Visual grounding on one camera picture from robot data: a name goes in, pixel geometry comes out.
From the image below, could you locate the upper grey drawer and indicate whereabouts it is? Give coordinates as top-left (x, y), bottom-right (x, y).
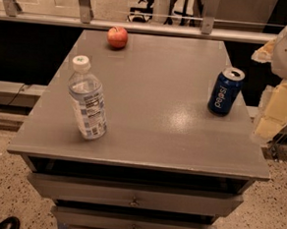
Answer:
top-left (28, 173), bottom-right (243, 217)

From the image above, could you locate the black office chair base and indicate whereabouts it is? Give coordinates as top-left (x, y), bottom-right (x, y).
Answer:
top-left (128, 0), bottom-right (196, 28)

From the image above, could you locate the grey drawer cabinet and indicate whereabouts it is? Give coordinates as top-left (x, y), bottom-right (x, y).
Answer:
top-left (8, 30), bottom-right (269, 229)

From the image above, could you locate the clear plastic water bottle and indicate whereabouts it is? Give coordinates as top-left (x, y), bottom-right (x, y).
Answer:
top-left (68, 55), bottom-right (107, 141)

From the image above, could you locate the grey drawer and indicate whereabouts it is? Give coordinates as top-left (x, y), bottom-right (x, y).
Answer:
top-left (51, 206), bottom-right (215, 229)
top-left (28, 173), bottom-right (243, 217)

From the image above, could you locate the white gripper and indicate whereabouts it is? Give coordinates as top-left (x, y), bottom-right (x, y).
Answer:
top-left (251, 26), bottom-right (287, 141)

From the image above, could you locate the red apple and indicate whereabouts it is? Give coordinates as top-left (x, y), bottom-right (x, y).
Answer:
top-left (106, 26), bottom-right (129, 49)

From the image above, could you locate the metal railing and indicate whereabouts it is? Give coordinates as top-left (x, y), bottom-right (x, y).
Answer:
top-left (0, 0), bottom-right (278, 43)

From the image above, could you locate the lower grey drawer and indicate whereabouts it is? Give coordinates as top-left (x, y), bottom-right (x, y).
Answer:
top-left (51, 206), bottom-right (215, 229)

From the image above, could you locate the blue pepsi can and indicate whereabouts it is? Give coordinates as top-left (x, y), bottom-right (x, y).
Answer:
top-left (207, 67), bottom-right (245, 116)

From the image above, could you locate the black shoe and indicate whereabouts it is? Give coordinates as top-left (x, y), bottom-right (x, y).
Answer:
top-left (0, 216), bottom-right (21, 229)

